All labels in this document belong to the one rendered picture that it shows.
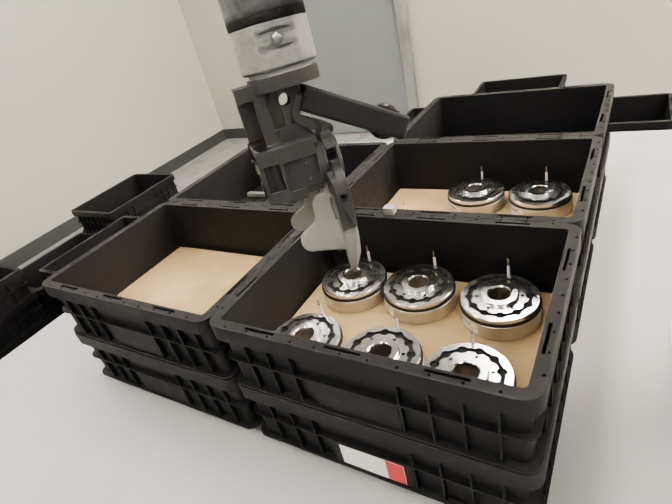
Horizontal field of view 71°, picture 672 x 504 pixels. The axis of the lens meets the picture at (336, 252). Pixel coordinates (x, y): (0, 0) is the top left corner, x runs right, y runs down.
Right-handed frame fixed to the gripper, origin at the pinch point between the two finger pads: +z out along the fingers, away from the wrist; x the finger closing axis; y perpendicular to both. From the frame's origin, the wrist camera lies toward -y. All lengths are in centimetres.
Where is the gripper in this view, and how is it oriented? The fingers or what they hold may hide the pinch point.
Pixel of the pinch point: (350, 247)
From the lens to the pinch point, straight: 53.9
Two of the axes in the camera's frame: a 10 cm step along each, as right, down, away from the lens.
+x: 2.4, 3.5, -9.1
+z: 2.5, 8.8, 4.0
